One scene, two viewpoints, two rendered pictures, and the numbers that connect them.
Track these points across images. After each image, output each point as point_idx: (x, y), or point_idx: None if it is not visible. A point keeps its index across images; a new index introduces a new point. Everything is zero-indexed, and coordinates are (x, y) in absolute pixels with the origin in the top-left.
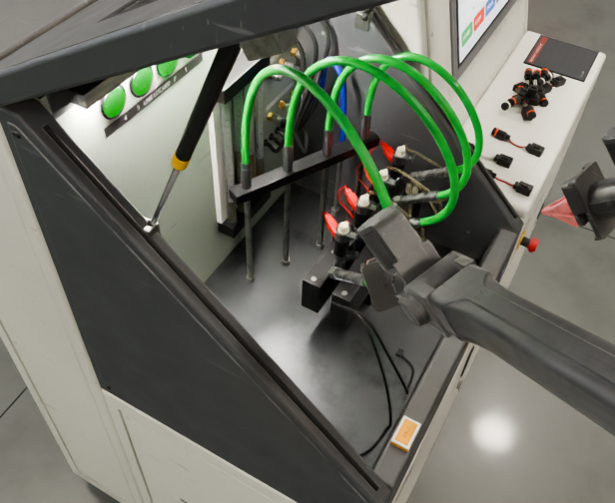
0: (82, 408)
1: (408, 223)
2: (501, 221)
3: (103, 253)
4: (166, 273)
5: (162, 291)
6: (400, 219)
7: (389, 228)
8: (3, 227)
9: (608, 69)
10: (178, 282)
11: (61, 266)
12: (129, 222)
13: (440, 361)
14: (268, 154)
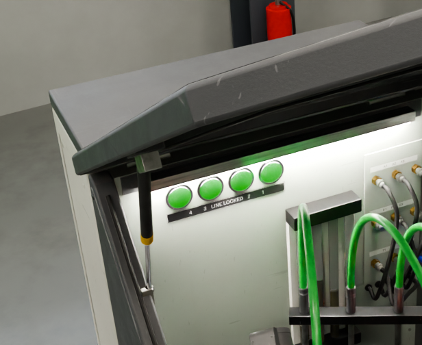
0: None
1: (275, 340)
2: None
3: (120, 301)
4: (140, 327)
5: (138, 343)
6: (270, 335)
7: (259, 339)
8: (96, 267)
9: None
10: (146, 338)
11: (112, 309)
12: (131, 279)
13: None
14: (373, 300)
